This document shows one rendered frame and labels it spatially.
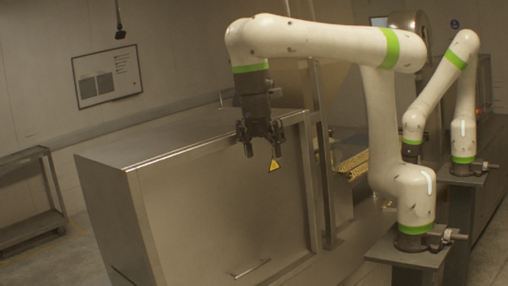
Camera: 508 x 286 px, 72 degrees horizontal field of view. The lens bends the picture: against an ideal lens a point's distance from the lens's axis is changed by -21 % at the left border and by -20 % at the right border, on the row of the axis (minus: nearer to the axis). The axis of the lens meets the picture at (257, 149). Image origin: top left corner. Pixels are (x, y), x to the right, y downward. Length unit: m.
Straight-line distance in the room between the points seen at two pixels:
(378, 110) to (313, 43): 0.41
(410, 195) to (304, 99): 0.54
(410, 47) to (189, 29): 4.92
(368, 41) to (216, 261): 0.74
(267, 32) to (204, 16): 5.13
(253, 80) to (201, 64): 4.89
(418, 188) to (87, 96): 4.34
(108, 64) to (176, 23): 1.15
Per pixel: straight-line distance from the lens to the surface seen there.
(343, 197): 1.77
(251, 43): 0.94
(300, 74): 1.45
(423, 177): 1.24
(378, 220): 1.82
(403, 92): 2.44
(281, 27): 0.94
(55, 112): 4.97
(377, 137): 1.33
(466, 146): 1.89
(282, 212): 1.40
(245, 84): 1.07
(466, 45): 1.82
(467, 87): 2.02
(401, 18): 2.51
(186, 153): 1.09
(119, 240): 1.24
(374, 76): 1.29
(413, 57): 1.15
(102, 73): 5.17
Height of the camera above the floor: 1.58
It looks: 14 degrees down
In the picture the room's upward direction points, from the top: 8 degrees counter-clockwise
